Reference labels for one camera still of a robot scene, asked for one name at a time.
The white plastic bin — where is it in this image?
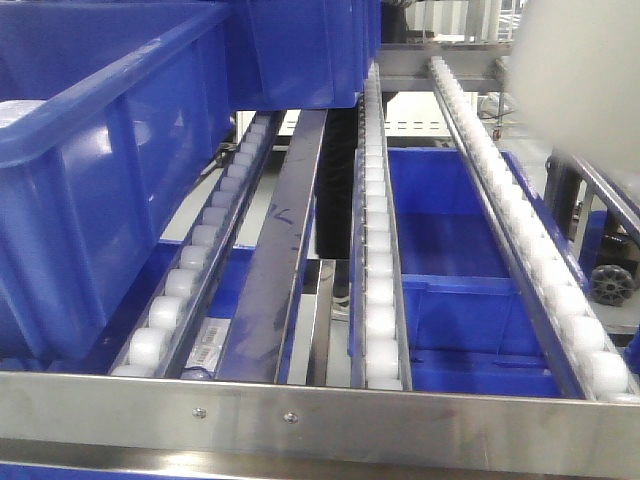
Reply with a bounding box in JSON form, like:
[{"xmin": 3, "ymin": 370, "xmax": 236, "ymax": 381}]
[{"xmin": 508, "ymin": 1, "xmax": 639, "ymax": 173}]

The blue crate lower layer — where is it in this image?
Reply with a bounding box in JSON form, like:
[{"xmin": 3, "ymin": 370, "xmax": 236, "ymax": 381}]
[{"xmin": 389, "ymin": 148, "xmax": 584, "ymax": 399}]

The steel front shelf beam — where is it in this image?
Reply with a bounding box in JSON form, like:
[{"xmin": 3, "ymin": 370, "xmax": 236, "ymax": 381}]
[{"xmin": 1, "ymin": 372, "xmax": 639, "ymax": 478}]

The person in black trousers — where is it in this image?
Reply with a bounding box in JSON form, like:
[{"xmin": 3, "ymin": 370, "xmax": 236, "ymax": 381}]
[{"xmin": 314, "ymin": 0, "xmax": 411, "ymax": 321}]

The middle white roller track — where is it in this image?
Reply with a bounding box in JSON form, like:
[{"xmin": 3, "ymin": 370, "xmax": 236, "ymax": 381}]
[{"xmin": 349, "ymin": 64, "xmax": 412, "ymax": 391}]

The white roller track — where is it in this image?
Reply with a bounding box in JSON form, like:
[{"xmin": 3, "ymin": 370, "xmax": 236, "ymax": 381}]
[
  {"xmin": 429, "ymin": 56, "xmax": 639, "ymax": 404},
  {"xmin": 349, "ymin": 64, "xmax": 412, "ymax": 391},
  {"xmin": 109, "ymin": 111, "xmax": 285, "ymax": 378}
]

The barcode label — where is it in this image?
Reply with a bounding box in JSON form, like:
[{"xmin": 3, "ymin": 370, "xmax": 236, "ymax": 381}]
[{"xmin": 188, "ymin": 317, "xmax": 231, "ymax": 372}]

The blue crate upper middle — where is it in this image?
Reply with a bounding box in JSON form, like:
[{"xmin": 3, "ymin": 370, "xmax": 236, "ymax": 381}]
[{"xmin": 226, "ymin": 0, "xmax": 381, "ymax": 110}]

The left white roller track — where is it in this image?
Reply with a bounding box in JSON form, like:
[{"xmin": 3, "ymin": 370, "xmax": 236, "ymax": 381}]
[{"xmin": 109, "ymin": 111, "xmax": 285, "ymax": 378}]

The large blue crate left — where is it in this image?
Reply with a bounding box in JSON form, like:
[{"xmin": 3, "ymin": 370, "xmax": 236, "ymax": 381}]
[{"xmin": 1, "ymin": 1, "xmax": 230, "ymax": 359}]

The right white roller track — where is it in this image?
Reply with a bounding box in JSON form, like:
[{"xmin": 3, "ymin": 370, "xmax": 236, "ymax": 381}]
[{"xmin": 429, "ymin": 56, "xmax": 639, "ymax": 404}]

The grey caster wheel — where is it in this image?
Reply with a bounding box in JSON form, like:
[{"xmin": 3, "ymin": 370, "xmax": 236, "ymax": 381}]
[{"xmin": 590, "ymin": 264, "xmax": 635, "ymax": 306}]

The steel divider rail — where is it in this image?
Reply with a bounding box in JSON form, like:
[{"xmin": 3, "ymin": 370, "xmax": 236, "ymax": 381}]
[{"xmin": 216, "ymin": 110, "xmax": 327, "ymax": 383}]

